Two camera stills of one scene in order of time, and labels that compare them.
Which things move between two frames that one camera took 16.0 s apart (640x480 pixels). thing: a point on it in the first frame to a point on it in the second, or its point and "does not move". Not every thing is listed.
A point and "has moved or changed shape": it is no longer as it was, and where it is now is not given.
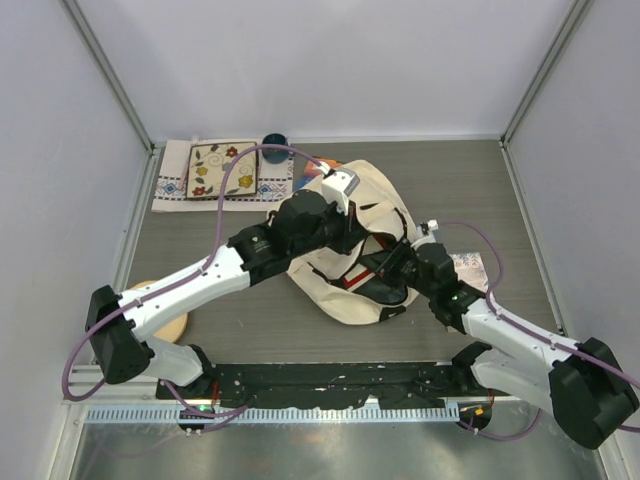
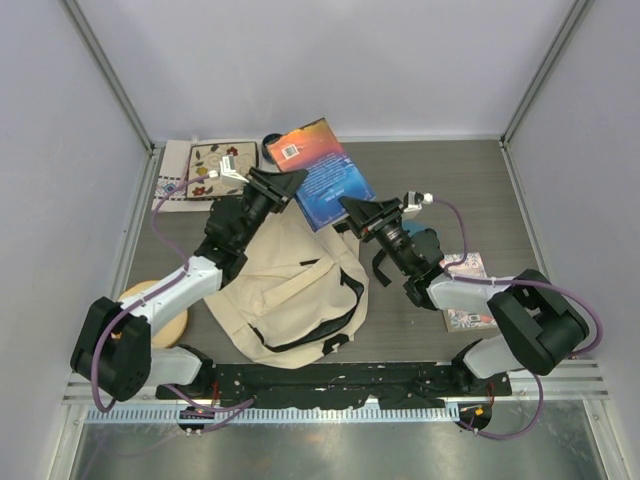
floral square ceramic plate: [207, 167] does not move
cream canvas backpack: [370, 285] has moved or changed shape
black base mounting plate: [416, 384] does not move
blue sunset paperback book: [306, 171] has moved or changed shape
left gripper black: [352, 230] to [277, 188]
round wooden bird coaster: [173, 331] does not move
